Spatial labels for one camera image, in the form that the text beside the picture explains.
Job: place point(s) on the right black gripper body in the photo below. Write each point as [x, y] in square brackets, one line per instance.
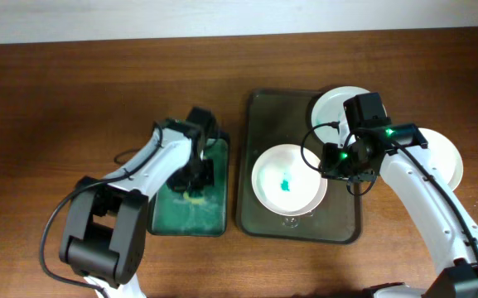
[341, 163]

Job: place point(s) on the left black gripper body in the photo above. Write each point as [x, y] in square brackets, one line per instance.
[195, 179]

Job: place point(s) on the green yellow sponge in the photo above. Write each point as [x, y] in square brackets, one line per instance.
[195, 200]

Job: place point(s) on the white plate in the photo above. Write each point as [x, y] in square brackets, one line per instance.
[284, 184]
[329, 108]
[436, 153]

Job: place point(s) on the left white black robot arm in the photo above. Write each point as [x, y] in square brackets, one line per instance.
[105, 230]

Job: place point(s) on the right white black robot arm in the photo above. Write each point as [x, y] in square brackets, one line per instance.
[449, 232]

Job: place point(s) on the small green water tray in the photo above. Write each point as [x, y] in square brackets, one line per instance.
[170, 215]

